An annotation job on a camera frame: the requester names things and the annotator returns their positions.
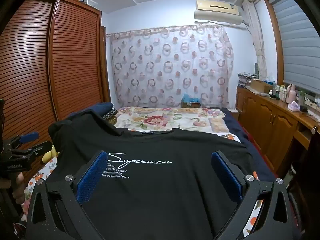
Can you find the open cardboard box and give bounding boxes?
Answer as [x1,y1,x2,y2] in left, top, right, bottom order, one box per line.
[246,79,273,94]

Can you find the beige patterned window curtain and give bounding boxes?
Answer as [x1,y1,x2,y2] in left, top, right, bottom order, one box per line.
[242,0,267,79]

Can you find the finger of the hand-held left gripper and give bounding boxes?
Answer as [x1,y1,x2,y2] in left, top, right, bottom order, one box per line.
[11,141,53,161]
[3,131,40,148]

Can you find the cardboard box with blue bag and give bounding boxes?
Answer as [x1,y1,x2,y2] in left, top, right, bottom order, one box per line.
[181,94,201,108]

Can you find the wooden sideboard cabinet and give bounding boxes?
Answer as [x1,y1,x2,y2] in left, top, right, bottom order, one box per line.
[236,85,320,180]

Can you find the orange-print bedsheet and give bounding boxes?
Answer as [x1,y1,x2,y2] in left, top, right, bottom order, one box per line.
[21,132,267,240]

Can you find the navy blue blanket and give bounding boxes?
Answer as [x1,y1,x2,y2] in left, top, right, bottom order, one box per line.
[221,109,278,180]

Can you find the beige air conditioner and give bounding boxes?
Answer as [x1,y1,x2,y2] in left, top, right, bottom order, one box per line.
[194,0,247,26]

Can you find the wooden louvred wardrobe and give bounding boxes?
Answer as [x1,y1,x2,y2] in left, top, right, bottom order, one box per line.
[0,0,112,180]

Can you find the circle-print sheer curtain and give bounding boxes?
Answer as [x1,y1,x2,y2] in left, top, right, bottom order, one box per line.
[105,25,234,108]

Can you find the grey window blind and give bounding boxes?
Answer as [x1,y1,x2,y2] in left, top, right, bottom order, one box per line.
[271,0,320,90]

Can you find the black t-shirt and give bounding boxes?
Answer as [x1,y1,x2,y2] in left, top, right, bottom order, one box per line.
[47,110,253,240]

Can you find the person's left hand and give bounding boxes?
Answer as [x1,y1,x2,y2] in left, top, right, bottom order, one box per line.
[11,171,25,200]

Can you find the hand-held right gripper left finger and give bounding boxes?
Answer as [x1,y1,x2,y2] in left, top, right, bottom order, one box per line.
[25,151,108,240]

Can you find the row of small bottles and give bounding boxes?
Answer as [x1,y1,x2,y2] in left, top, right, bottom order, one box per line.
[269,82,288,102]

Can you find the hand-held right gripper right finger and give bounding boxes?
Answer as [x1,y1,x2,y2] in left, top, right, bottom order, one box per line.
[211,151,300,240]

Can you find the floral blanket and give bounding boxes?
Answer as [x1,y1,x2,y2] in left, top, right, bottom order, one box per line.
[114,106,230,134]

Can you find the pile of patterned cloths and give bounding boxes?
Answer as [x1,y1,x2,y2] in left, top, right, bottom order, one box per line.
[237,72,258,88]

